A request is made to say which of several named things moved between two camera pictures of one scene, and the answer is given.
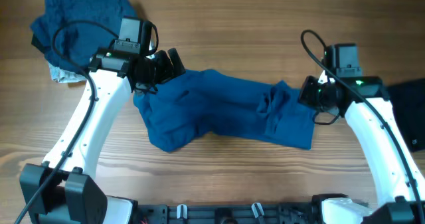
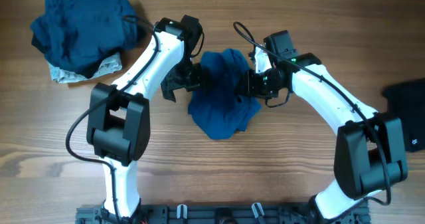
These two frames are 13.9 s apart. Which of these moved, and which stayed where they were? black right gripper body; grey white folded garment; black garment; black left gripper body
Moved: black right gripper body; black left gripper body
Stayed: grey white folded garment; black garment
